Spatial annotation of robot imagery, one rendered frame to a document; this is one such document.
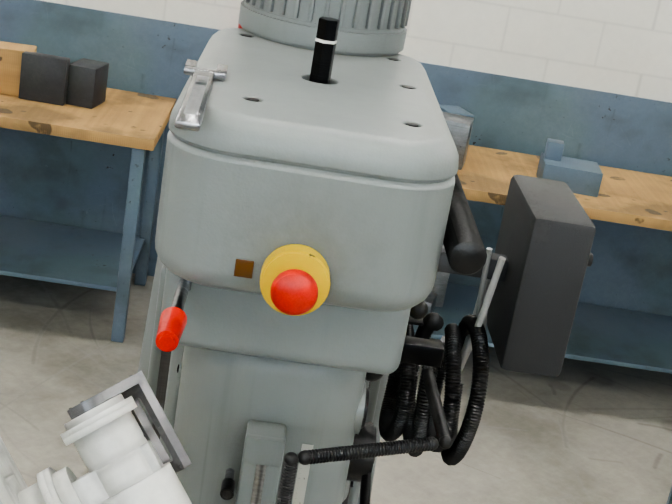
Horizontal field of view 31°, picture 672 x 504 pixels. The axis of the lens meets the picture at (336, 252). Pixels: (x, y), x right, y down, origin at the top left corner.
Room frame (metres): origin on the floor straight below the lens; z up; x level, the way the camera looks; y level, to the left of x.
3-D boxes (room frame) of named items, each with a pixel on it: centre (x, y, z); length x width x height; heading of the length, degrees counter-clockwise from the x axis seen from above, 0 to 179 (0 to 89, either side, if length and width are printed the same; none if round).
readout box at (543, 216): (1.53, -0.27, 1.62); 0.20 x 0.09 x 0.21; 4
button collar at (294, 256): (0.98, 0.03, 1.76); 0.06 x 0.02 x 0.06; 94
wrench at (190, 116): (1.04, 0.14, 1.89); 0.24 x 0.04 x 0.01; 5
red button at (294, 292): (0.96, 0.03, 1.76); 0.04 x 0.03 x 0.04; 94
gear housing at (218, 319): (1.25, 0.05, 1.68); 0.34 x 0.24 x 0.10; 4
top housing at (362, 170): (1.23, 0.05, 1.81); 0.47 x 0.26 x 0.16; 4
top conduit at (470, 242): (1.26, -0.10, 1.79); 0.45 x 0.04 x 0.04; 4
